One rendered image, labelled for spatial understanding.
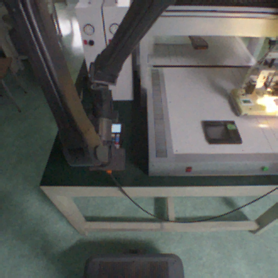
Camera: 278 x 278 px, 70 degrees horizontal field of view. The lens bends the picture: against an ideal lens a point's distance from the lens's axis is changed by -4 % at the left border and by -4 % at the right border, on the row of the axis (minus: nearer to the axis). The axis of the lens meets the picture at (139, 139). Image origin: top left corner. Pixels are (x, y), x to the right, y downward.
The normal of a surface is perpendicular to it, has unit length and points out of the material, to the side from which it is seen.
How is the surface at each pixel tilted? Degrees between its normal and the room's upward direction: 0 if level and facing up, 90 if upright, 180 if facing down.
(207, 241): 0
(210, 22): 90
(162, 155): 0
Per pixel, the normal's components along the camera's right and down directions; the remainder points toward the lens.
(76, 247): -0.01, -0.65
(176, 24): 0.00, 0.76
